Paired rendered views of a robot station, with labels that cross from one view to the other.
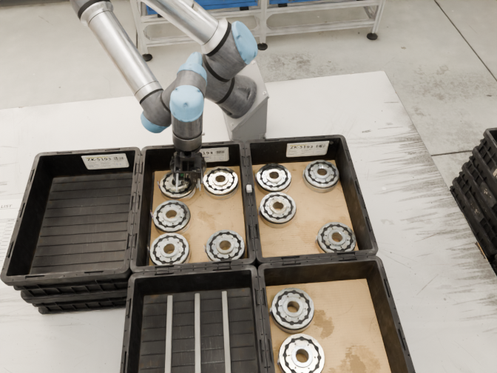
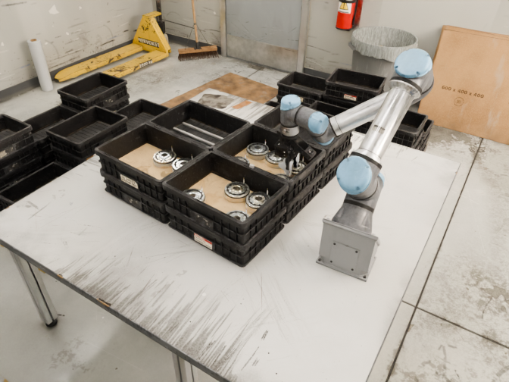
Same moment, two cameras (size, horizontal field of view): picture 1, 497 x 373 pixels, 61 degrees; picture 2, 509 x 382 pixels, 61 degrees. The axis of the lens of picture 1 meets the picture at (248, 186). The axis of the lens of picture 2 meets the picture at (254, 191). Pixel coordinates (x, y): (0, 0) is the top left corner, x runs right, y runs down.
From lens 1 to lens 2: 1.94 m
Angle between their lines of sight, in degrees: 79
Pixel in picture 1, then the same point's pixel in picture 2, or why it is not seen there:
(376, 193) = (205, 286)
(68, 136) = (406, 180)
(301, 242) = (209, 192)
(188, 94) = (290, 98)
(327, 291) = not seen: hidden behind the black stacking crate
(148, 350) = (223, 133)
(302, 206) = (228, 205)
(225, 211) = not seen: hidden behind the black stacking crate
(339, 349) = (152, 172)
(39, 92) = not seen: outside the picture
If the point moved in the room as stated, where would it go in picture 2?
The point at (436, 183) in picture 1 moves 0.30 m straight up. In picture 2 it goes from (167, 331) to (157, 268)
